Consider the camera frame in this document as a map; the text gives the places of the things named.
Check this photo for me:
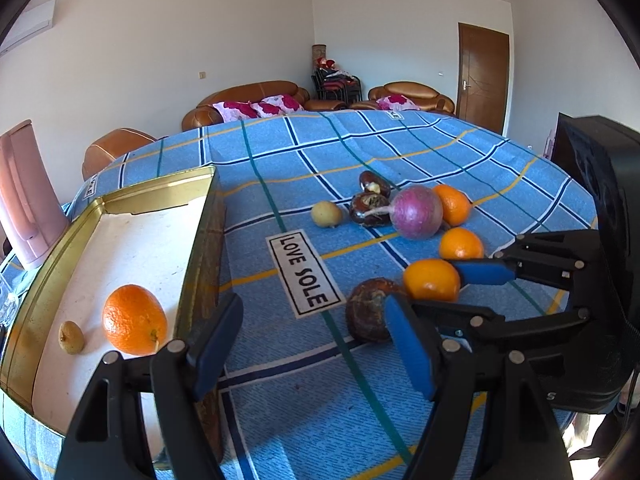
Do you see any orange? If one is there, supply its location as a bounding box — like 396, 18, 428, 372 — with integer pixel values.
402, 258, 462, 303
438, 227, 485, 261
102, 284, 168, 357
431, 184, 473, 227

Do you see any purple round radish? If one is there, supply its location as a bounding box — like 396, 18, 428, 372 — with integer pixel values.
360, 184, 445, 240

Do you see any pink floral pillow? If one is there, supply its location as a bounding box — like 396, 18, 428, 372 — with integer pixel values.
263, 94, 306, 113
250, 100, 286, 118
376, 94, 420, 112
212, 101, 261, 122

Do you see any pink electric kettle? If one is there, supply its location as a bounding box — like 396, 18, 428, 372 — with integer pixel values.
0, 119, 71, 270

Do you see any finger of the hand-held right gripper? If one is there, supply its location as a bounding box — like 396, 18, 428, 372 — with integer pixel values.
407, 300, 596, 361
442, 230, 601, 296

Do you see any brown leather armchair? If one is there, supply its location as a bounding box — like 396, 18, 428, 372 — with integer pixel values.
81, 128, 160, 181
350, 81, 456, 118

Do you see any large brown water chestnut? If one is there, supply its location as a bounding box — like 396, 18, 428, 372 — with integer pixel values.
345, 279, 408, 345

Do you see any gold metal tin box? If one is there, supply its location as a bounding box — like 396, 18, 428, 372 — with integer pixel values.
0, 165, 228, 471

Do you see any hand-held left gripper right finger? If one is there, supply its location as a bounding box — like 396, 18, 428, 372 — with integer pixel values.
382, 292, 576, 480

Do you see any stack of dark chairs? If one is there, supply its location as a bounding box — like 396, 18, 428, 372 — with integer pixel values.
311, 67, 362, 103

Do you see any brown leather sofa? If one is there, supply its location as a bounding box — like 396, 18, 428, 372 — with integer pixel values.
181, 80, 346, 131

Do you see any brown wooden door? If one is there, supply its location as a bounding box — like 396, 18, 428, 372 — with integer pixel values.
457, 22, 511, 136

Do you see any small yellowish round fruit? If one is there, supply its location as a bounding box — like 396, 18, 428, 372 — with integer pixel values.
58, 321, 86, 356
310, 200, 344, 230

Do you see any blue plaid tablecloth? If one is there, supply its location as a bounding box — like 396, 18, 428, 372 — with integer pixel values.
0, 109, 601, 480

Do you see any clear plastic bottle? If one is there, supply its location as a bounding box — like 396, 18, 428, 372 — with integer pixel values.
0, 280, 23, 331

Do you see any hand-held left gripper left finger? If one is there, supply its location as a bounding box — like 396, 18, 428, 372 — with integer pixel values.
54, 292, 244, 480

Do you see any white wall air conditioner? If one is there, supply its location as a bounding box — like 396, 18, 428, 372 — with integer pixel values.
0, 0, 57, 56

